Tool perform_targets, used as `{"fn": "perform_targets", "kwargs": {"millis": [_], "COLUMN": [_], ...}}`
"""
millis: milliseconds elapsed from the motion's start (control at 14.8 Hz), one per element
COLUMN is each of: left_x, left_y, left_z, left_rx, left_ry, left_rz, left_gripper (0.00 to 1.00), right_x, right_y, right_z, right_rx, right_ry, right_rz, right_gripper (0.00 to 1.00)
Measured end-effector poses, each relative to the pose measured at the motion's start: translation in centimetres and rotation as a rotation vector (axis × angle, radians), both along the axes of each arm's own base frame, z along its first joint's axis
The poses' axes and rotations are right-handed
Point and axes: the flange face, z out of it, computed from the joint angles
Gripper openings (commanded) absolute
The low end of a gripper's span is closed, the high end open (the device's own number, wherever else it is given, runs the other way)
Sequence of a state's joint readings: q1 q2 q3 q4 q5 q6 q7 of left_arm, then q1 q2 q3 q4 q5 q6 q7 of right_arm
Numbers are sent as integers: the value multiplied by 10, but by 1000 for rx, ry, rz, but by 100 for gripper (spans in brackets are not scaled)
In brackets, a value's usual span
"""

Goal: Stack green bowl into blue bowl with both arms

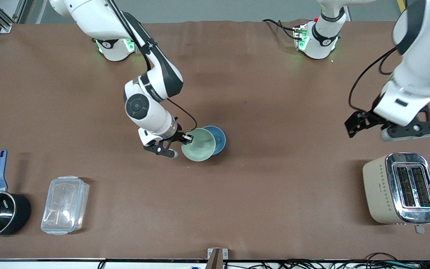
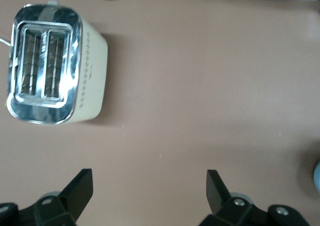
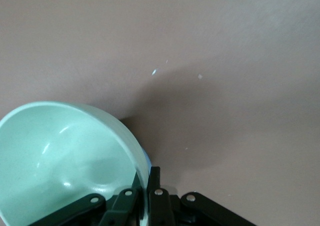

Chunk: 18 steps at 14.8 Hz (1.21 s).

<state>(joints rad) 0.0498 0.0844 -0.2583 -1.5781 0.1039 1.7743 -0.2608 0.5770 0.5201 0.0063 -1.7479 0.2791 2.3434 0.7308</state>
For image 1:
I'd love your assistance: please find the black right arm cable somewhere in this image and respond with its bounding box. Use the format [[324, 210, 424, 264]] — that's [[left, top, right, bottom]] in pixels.
[[107, 0, 197, 132]]

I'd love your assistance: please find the green bowl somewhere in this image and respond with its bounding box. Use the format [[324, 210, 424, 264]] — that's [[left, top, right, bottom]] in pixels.
[[181, 128, 216, 162]]

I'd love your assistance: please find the black base cable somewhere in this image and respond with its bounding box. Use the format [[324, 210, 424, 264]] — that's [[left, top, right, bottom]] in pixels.
[[263, 19, 298, 40]]

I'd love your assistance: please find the blue bowl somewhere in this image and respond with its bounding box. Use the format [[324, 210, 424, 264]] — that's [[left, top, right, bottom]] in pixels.
[[202, 126, 226, 155]]

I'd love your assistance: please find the clear plastic food container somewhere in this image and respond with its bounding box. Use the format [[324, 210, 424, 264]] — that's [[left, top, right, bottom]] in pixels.
[[41, 176, 90, 235]]

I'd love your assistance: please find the metal table edge bracket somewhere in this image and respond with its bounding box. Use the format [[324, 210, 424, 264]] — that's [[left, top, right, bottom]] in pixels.
[[207, 248, 229, 269]]

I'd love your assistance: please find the dark saucepan with blue handle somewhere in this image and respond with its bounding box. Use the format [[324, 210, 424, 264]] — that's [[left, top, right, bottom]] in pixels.
[[0, 149, 32, 238]]

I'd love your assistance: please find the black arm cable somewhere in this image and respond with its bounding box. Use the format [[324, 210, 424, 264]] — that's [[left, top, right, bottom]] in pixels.
[[349, 47, 398, 112], [107, 0, 197, 132]]

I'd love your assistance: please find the black cable bundle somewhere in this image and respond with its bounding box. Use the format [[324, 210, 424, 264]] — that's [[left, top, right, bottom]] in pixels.
[[222, 253, 430, 269]]

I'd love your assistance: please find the beige chrome toaster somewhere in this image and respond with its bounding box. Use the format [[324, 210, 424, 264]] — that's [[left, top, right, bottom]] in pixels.
[[362, 152, 430, 234]]

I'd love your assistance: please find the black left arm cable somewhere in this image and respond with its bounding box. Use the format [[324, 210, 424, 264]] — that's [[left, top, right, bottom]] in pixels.
[[349, 47, 398, 112]]

